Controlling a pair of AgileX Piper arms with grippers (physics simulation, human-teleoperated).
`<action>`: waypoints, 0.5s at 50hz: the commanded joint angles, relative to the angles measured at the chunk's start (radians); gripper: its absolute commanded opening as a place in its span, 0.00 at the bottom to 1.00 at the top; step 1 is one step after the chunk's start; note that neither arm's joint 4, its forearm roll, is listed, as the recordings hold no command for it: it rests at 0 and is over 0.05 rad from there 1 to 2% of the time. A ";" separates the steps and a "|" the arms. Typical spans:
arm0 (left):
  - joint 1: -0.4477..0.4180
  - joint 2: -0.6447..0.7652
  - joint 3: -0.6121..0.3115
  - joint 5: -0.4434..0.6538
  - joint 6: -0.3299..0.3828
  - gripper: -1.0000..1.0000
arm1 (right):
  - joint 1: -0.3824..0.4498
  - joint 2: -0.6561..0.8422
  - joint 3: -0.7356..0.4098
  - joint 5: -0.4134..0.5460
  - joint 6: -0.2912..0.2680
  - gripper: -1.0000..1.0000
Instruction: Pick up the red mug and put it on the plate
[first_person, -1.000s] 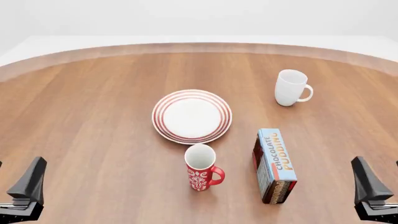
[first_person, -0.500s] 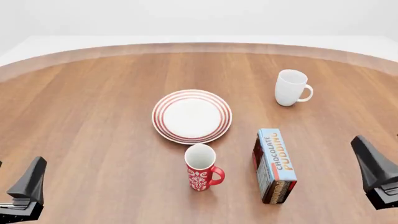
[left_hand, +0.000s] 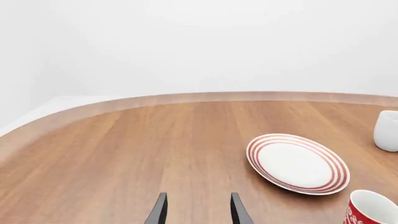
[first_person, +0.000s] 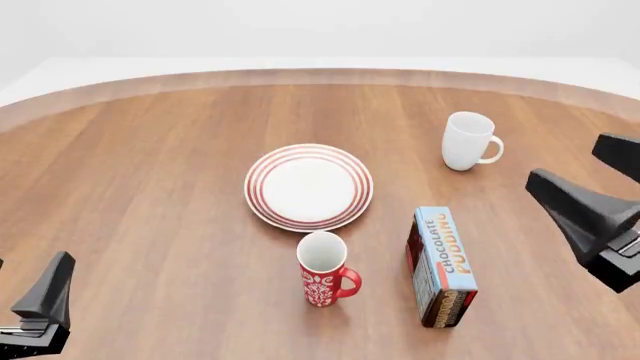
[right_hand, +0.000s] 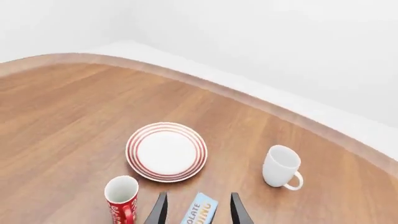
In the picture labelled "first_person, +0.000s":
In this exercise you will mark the chocolate pudding box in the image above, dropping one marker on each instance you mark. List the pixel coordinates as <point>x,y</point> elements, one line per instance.
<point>442,262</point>

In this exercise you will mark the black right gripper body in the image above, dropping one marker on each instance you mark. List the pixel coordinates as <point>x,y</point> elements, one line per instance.
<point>622,266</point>

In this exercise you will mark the red patterned mug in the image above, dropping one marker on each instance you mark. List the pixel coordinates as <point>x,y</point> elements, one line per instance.
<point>320,285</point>

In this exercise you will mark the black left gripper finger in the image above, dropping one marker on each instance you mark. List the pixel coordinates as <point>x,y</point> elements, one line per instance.
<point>47,288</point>

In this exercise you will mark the white plate with red rings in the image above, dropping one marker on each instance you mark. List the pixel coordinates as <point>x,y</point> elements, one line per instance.
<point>308,186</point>

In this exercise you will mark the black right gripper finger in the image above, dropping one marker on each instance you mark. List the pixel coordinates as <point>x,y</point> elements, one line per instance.
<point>580,213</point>
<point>620,150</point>

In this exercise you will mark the plain white mug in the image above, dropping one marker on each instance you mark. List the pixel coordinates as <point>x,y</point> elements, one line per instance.
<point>465,146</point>

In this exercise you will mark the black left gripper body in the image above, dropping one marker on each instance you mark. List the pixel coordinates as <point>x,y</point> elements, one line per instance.
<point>30,337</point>

